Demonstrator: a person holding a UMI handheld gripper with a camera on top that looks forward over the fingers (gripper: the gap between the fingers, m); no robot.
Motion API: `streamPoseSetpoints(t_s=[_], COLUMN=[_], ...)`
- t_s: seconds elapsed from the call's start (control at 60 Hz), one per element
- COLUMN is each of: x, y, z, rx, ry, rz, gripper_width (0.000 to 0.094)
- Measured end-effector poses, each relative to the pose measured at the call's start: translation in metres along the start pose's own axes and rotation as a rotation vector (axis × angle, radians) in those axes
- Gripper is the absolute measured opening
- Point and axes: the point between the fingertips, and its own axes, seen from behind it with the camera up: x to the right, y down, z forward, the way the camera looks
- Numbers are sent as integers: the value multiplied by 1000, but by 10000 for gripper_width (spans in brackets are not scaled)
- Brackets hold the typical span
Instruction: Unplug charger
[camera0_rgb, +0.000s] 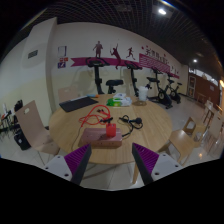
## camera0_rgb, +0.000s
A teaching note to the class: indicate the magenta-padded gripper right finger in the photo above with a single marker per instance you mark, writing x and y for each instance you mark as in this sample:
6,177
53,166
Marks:
148,160

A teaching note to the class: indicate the orange and blue marker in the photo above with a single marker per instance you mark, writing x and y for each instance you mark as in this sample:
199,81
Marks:
93,96

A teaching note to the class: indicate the grey wall vent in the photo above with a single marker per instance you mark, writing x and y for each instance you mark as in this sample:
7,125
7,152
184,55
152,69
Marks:
32,54

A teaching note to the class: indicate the round brown coaster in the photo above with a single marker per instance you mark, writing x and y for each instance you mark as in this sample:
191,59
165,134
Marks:
139,103

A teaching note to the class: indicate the red charger block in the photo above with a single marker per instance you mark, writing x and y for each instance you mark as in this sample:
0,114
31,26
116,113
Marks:
111,130

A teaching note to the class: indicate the round ceiling light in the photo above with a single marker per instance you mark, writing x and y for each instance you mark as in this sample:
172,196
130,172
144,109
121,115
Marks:
195,61
162,11

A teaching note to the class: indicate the wall posters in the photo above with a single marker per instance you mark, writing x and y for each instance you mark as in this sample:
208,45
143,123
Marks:
62,51

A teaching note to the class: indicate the black exercise bike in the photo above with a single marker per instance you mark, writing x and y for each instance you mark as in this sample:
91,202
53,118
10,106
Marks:
133,78
175,93
163,95
98,76

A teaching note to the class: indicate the light wooden chair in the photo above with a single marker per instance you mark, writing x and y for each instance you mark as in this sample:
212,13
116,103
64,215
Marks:
181,141
30,121
67,94

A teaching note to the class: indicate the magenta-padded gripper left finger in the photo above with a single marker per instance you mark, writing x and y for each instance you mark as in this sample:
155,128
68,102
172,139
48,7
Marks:
73,161

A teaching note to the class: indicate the black mouse pad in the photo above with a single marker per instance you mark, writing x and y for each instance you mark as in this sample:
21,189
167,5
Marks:
77,104

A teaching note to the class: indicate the white tissue pack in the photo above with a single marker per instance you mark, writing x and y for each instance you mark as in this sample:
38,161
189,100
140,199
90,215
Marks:
122,98

